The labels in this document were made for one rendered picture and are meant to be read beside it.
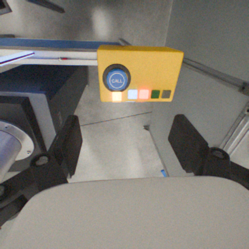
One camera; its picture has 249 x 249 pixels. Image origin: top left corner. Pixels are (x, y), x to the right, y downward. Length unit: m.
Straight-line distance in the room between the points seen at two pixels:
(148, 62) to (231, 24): 0.53
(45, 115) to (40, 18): 1.02
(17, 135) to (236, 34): 0.84
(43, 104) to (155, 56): 0.37
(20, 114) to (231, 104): 0.74
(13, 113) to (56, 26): 1.01
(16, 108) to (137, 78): 0.35
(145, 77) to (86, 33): 1.10
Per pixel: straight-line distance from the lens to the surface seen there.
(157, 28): 1.39
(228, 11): 0.80
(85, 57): 0.50
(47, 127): 0.55
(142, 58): 0.27
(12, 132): 0.54
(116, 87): 0.27
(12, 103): 0.48
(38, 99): 0.50
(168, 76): 0.29
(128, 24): 1.34
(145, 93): 0.28
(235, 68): 0.68
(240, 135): 0.65
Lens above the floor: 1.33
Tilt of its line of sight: 54 degrees down
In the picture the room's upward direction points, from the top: 171 degrees clockwise
